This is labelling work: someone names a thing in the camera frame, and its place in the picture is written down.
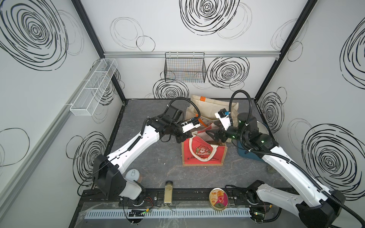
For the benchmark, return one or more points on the cream floral canvas tote bag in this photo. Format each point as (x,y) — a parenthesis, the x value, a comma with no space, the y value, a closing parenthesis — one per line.
(208,107)

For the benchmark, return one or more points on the gold bottle with black cap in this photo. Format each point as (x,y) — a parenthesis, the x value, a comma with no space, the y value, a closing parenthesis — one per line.
(168,193)

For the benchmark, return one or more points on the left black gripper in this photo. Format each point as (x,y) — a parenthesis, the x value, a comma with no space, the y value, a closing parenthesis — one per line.
(184,136)

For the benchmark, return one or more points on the white round can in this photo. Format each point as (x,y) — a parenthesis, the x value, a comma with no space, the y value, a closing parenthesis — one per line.
(133,175)

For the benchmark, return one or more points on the white slotted cable duct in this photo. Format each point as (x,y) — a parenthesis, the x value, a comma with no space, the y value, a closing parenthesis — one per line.
(168,213)

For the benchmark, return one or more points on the teal plastic tray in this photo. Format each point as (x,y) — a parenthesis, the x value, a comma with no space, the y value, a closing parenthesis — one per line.
(250,145)

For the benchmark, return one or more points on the round candy tin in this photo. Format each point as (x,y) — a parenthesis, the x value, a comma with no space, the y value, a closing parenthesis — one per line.
(218,199)

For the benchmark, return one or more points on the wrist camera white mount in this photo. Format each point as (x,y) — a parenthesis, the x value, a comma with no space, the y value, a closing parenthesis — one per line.
(225,118)
(190,124)

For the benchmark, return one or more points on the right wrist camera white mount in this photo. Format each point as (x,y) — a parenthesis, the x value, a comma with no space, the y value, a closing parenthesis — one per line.
(225,118)

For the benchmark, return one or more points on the red Christmas jute bag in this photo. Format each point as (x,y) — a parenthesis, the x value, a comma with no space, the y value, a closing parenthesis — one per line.
(202,150)

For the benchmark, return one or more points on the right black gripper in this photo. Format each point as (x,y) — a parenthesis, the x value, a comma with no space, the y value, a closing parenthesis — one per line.
(220,131)

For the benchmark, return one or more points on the white wire wall shelf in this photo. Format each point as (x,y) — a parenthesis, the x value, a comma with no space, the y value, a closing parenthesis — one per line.
(97,89)

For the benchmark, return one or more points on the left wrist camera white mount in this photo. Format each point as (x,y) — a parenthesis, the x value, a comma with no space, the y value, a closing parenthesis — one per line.
(190,124)

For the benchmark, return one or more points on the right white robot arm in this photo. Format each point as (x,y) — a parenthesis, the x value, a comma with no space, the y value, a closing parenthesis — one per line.
(315,204)

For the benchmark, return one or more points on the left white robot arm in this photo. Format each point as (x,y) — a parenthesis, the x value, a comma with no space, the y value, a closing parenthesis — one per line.
(108,170)

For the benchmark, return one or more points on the black wire wall basket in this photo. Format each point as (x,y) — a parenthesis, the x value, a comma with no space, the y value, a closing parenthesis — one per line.
(185,67)

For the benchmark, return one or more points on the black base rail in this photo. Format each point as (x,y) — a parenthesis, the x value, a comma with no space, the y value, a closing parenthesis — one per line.
(155,197)

